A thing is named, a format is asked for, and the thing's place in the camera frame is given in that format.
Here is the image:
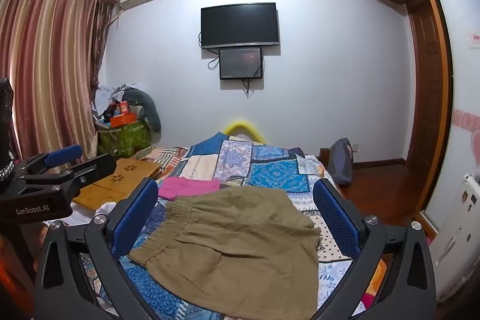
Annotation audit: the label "striped red gold curtain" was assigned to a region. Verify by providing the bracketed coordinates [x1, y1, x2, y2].
[0, 0, 109, 163]

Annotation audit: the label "pink folded cloth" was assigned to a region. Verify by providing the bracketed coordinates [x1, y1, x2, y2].
[158, 175, 221, 201]

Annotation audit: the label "wooden lap desk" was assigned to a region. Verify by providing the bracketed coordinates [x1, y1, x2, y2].
[71, 157, 166, 210]

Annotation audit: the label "small black monitor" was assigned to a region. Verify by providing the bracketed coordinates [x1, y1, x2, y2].
[219, 47, 263, 81]

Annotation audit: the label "grey blue bag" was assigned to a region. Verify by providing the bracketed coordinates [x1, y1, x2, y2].
[329, 138, 354, 187]

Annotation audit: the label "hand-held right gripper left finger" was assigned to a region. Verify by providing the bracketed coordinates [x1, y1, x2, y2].
[33, 178, 160, 320]

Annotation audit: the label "brown sheer curtain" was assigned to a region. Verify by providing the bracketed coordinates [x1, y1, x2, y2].
[92, 0, 118, 96]

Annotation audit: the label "wooden door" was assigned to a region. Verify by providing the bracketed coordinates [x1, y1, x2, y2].
[405, 0, 455, 216]

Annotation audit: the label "white cabinet with stickers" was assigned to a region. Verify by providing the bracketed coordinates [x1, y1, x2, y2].
[427, 174, 480, 302]

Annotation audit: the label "khaki pants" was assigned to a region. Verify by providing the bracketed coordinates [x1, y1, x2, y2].
[127, 187, 322, 319]

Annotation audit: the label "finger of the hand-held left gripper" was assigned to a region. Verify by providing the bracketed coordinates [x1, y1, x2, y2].
[20, 154, 118, 191]
[15, 145, 84, 178]

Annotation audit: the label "orange box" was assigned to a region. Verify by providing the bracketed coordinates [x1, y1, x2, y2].
[109, 112, 136, 127]

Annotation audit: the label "blue patchwork bedspread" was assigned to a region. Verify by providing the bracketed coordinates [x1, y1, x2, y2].
[41, 133, 387, 320]

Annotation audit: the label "yellow foam tube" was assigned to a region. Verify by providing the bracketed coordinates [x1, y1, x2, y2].
[224, 119, 265, 141]

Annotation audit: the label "frosted door with pink stickers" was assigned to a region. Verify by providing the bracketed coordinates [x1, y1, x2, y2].
[418, 0, 480, 231]

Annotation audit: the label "pile of pale clothes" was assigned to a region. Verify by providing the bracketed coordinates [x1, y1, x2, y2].
[92, 82, 139, 118]

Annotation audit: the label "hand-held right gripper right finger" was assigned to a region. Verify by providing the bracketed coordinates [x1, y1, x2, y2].
[312, 178, 437, 320]

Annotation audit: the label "grey plush pillow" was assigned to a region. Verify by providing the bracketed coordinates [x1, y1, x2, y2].
[122, 88, 163, 131]

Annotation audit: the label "black wall television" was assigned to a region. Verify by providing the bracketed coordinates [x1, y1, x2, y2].
[200, 2, 281, 50]

